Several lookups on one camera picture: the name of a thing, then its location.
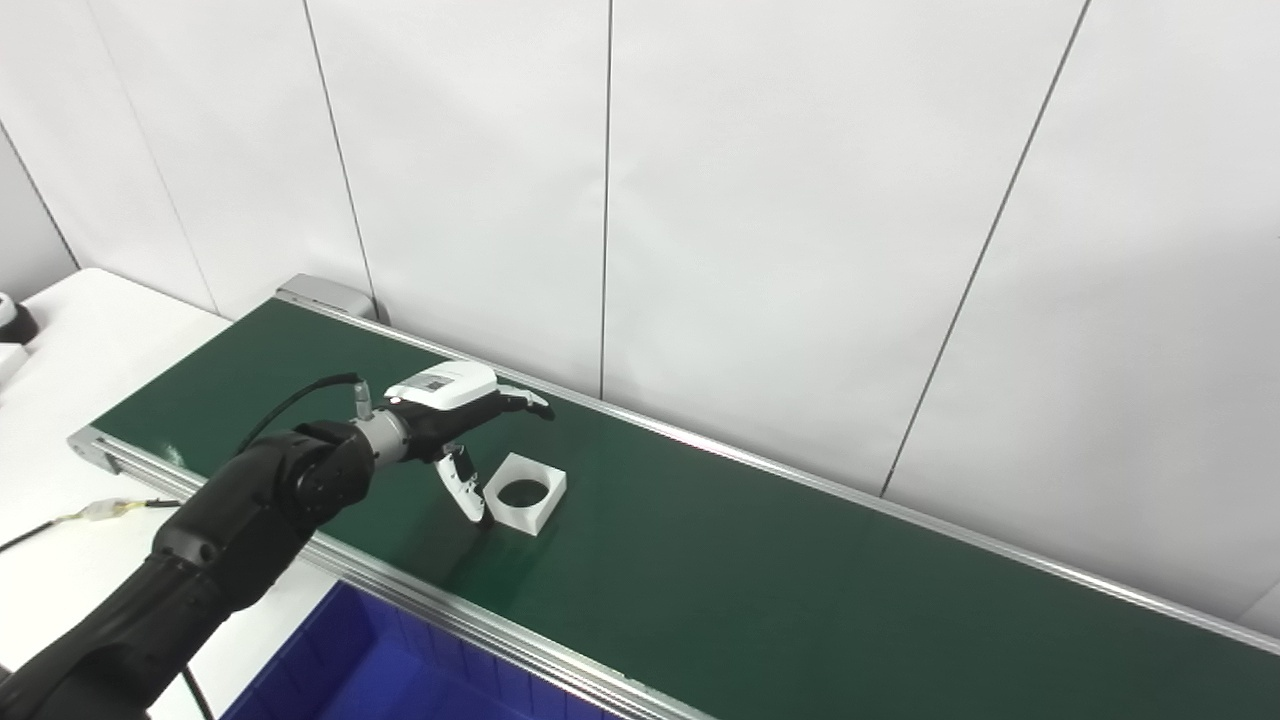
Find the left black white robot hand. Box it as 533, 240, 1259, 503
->
383, 360, 556, 527

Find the white square part with hole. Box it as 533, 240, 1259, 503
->
484, 452, 568, 538

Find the grey conveyor motor housing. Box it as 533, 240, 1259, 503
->
275, 273, 391, 324

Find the blue plastic bin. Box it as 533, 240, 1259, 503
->
220, 580, 621, 720

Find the green conveyor belt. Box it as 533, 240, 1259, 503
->
68, 290, 1280, 720

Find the black white round object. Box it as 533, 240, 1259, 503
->
0, 293, 41, 346

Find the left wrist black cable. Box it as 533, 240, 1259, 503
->
235, 372, 374, 456

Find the cable with white connector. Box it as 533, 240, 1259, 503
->
0, 497, 186, 554

